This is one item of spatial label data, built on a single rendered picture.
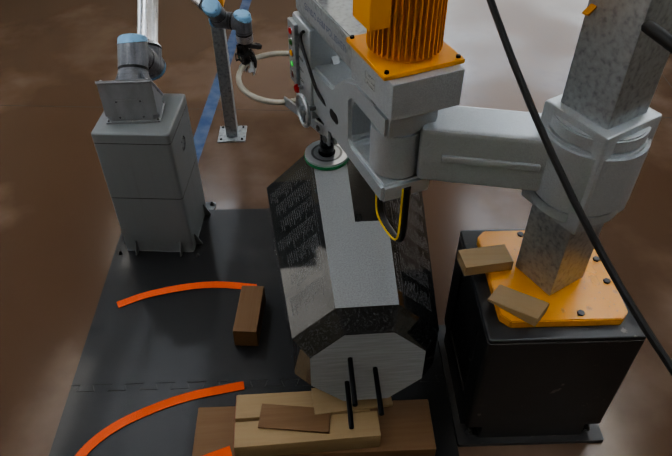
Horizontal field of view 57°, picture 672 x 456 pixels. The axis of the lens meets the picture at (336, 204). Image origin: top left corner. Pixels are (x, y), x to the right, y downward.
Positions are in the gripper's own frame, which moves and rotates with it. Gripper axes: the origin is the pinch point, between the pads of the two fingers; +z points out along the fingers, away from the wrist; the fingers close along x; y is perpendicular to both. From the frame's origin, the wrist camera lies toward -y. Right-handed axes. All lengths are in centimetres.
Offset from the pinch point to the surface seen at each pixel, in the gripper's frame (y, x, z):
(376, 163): 75, 131, -53
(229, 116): -28, -52, 73
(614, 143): 49, 199, -79
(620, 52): 46, 190, -106
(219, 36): -31, -55, 12
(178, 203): 73, 7, 44
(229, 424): 143, 107, 65
